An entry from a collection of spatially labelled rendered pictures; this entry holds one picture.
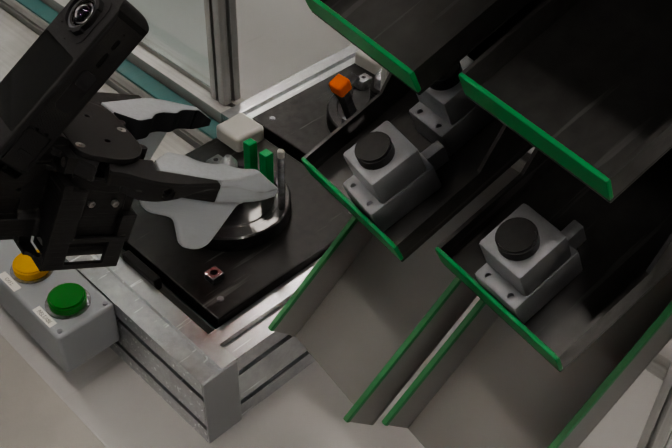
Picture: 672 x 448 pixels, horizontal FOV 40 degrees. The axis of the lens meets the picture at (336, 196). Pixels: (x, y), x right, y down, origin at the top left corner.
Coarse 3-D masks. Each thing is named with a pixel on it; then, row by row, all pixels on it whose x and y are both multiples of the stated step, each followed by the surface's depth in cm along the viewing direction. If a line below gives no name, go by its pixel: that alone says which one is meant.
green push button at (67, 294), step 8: (56, 288) 100; (64, 288) 100; (72, 288) 100; (80, 288) 100; (48, 296) 99; (56, 296) 99; (64, 296) 99; (72, 296) 99; (80, 296) 99; (48, 304) 98; (56, 304) 98; (64, 304) 98; (72, 304) 98; (80, 304) 98; (56, 312) 98; (64, 312) 98; (72, 312) 98
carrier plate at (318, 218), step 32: (288, 160) 117; (320, 192) 113; (160, 224) 108; (288, 224) 108; (320, 224) 108; (160, 256) 104; (192, 256) 104; (224, 256) 104; (256, 256) 104; (288, 256) 104; (320, 256) 106; (192, 288) 100; (224, 288) 100; (256, 288) 101; (224, 320) 98
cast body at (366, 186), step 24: (360, 144) 72; (384, 144) 71; (408, 144) 72; (432, 144) 76; (360, 168) 72; (384, 168) 71; (408, 168) 72; (432, 168) 73; (360, 192) 74; (384, 192) 72; (408, 192) 74; (432, 192) 75; (384, 216) 74
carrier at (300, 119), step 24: (360, 72) 132; (312, 96) 127; (336, 96) 124; (360, 96) 124; (264, 120) 123; (288, 120) 123; (312, 120) 123; (336, 120) 120; (288, 144) 120; (312, 144) 120
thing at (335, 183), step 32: (544, 0) 83; (384, 96) 81; (416, 96) 82; (352, 128) 81; (320, 160) 81; (480, 160) 76; (512, 160) 75; (448, 192) 75; (480, 192) 75; (416, 224) 72
